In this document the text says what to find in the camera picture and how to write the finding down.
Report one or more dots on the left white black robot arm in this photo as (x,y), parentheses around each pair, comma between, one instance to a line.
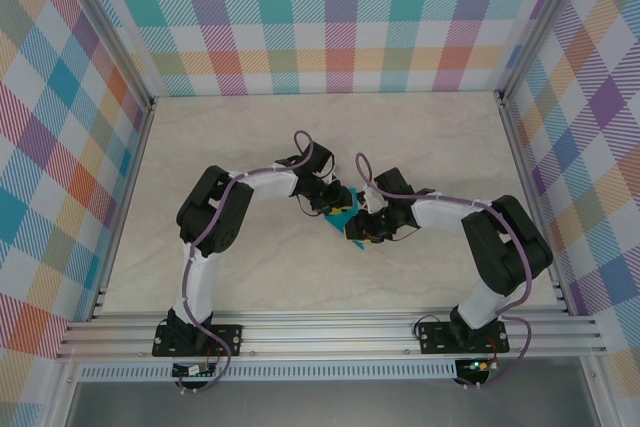
(210,217)

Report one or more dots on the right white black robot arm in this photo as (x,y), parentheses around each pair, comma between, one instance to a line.
(510,247)

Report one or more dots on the aluminium mounting rail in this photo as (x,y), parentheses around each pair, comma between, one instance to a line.
(325,334)

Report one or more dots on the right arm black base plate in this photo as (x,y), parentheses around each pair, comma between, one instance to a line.
(435,339)

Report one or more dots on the aluminium side rail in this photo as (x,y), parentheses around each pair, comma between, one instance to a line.
(517,147)
(126,197)

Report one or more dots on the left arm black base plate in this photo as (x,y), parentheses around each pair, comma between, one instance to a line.
(230,339)

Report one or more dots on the aluminium frame post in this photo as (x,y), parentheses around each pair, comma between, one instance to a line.
(106,22)
(545,22)

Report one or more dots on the aluminium frame leg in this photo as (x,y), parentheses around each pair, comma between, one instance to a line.
(62,397)
(600,397)

